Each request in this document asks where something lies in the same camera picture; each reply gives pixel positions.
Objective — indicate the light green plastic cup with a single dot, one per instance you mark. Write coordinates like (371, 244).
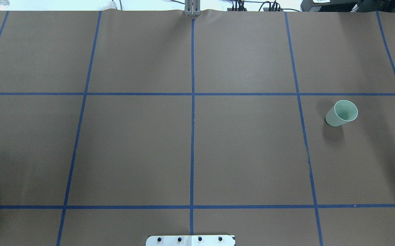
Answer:
(342, 112)

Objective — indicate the aluminium frame post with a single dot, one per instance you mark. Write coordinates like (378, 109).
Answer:
(192, 8)

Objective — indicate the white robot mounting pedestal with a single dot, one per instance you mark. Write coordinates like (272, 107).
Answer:
(191, 240)

